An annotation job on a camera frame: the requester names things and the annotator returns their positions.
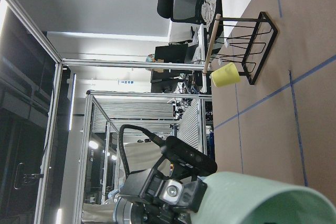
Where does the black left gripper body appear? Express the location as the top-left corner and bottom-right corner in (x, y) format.
(119, 168), (207, 223)

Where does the green plastic cup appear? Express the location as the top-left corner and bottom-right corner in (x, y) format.
(191, 172), (335, 223)

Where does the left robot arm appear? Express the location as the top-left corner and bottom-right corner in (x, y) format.
(113, 168), (207, 223)

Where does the yellow plastic cup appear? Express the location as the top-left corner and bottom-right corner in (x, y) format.
(211, 62), (240, 88)

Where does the black computer monitor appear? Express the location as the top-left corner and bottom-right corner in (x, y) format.
(154, 44), (197, 63)

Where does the black office chair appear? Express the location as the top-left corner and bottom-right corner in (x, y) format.
(157, 0), (222, 25)

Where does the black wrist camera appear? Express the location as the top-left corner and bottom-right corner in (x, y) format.
(160, 136), (217, 176)

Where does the black camera cable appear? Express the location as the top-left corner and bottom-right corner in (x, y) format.
(118, 124), (169, 180)

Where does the aluminium frame cage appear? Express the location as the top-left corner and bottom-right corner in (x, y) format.
(0, 0), (213, 224)

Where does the wooden rack handle rod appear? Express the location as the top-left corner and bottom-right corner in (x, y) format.
(202, 14), (222, 76)

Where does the black wire cup rack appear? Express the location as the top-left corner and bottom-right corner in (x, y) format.
(212, 12), (278, 85)

